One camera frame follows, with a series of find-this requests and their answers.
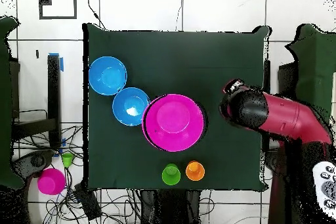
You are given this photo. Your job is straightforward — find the large pink bowl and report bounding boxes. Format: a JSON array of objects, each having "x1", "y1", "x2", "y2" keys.
[{"x1": 141, "y1": 93, "x2": 205, "y2": 153}]

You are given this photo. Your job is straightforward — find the large blue bowl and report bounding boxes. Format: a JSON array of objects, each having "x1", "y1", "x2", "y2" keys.
[
  {"x1": 112, "y1": 87, "x2": 151, "y2": 127},
  {"x1": 88, "y1": 56, "x2": 128, "y2": 97}
]

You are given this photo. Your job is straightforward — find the black box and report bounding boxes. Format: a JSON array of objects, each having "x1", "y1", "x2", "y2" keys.
[{"x1": 277, "y1": 62, "x2": 299, "y2": 99}]

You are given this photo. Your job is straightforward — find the dark green table cloth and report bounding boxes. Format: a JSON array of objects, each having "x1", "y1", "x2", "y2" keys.
[{"x1": 82, "y1": 22, "x2": 271, "y2": 192}]

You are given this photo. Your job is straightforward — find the green cloth covered table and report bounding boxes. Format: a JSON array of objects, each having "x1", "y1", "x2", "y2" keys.
[
  {"x1": 0, "y1": 15, "x2": 26, "y2": 189},
  {"x1": 285, "y1": 23, "x2": 336, "y2": 120}
]

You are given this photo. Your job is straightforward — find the orange cup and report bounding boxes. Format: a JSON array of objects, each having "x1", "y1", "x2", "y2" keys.
[{"x1": 185, "y1": 160, "x2": 206, "y2": 182}]

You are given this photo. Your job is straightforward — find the blue tape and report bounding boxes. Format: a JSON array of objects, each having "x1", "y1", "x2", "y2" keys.
[{"x1": 48, "y1": 52, "x2": 64, "y2": 72}]

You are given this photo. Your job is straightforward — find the small green cup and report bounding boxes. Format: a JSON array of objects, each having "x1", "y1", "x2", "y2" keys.
[{"x1": 60, "y1": 152, "x2": 75, "y2": 168}]

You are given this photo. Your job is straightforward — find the black power adapter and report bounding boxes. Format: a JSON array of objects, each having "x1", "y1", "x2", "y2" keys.
[{"x1": 73, "y1": 183, "x2": 102, "y2": 221}]

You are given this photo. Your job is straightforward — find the pink cup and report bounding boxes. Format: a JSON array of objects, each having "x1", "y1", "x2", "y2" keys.
[{"x1": 37, "y1": 168, "x2": 66, "y2": 196}]

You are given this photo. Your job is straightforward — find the black equipment base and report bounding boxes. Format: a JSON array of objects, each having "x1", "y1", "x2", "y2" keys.
[{"x1": 11, "y1": 149, "x2": 55, "y2": 180}]

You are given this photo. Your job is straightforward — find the black post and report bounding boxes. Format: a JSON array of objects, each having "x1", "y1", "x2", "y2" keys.
[{"x1": 262, "y1": 60, "x2": 272, "y2": 91}]

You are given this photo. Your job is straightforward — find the black stand frame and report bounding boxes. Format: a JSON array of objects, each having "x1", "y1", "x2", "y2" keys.
[{"x1": 10, "y1": 53, "x2": 62, "y2": 151}]

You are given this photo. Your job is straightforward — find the black cable tangle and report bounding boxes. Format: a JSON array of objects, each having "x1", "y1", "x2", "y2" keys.
[{"x1": 11, "y1": 125, "x2": 85, "y2": 224}]

